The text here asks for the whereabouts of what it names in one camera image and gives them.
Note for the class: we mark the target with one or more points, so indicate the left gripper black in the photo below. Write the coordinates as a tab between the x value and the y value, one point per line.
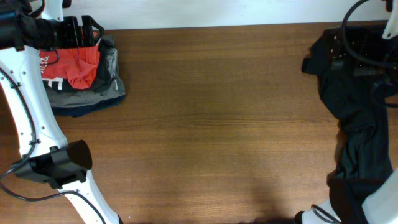
75	39

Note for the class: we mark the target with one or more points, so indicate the red soccer t-shirt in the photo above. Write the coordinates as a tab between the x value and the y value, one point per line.
70	69

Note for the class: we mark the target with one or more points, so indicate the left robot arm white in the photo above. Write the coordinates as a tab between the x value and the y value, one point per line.
46	155

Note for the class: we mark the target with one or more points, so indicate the folded black Nike t-shirt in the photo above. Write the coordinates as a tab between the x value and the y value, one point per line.
79	69

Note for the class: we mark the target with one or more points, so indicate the folded grey t-shirt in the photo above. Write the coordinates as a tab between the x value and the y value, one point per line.
90	93

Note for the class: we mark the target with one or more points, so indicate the folded navy t-shirt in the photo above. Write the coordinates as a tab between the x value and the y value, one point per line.
84	110

